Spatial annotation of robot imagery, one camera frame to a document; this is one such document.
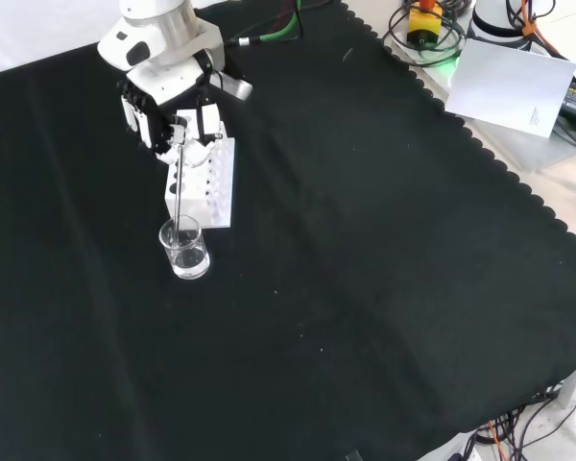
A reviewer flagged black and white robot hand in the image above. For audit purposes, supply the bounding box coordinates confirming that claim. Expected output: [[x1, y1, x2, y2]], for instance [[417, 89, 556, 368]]
[[117, 50, 231, 169]]

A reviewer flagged clear glass rod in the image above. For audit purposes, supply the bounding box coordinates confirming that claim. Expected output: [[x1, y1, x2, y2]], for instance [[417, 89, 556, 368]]
[[171, 142, 185, 251]]

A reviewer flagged white test tube rack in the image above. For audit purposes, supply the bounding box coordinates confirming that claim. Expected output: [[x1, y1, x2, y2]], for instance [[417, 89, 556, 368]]
[[163, 109, 236, 229]]

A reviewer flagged clear glass beaker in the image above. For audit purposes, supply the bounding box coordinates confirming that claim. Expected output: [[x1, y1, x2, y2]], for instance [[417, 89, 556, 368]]
[[157, 215, 211, 280]]

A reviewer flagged black cloth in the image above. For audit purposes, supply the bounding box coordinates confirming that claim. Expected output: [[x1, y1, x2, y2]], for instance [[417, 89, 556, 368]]
[[0, 0, 576, 461]]

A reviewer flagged yellow stop button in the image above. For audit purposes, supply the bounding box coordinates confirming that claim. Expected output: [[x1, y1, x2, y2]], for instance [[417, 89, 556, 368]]
[[406, 0, 445, 47]]

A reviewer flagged pale board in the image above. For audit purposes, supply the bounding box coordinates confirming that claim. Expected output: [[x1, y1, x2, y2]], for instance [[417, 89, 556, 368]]
[[444, 37, 576, 140]]

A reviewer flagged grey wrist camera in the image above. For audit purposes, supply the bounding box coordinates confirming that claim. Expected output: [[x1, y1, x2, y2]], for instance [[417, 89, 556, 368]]
[[219, 70, 253, 103]]

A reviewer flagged green cable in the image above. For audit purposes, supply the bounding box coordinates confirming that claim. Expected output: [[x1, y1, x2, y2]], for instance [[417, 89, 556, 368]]
[[225, 0, 338, 48]]

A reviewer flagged black looped cable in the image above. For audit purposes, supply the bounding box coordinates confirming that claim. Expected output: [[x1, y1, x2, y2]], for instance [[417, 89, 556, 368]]
[[382, 0, 468, 67]]

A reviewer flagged orange floor cable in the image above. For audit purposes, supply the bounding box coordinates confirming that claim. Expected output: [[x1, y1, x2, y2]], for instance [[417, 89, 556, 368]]
[[487, 421, 511, 461]]

